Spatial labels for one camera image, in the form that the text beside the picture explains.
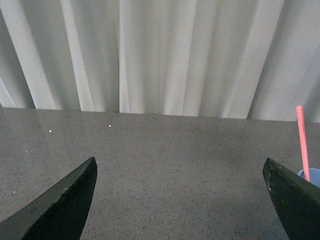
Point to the pink chopstick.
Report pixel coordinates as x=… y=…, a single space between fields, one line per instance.
x=303 y=142

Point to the white curtain left panel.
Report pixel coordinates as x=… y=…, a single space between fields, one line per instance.
x=241 y=59

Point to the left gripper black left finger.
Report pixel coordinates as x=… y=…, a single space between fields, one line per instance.
x=60 y=213

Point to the blue cup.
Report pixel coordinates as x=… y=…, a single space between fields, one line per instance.
x=314 y=174

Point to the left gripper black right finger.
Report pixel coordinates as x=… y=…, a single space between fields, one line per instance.
x=295 y=200

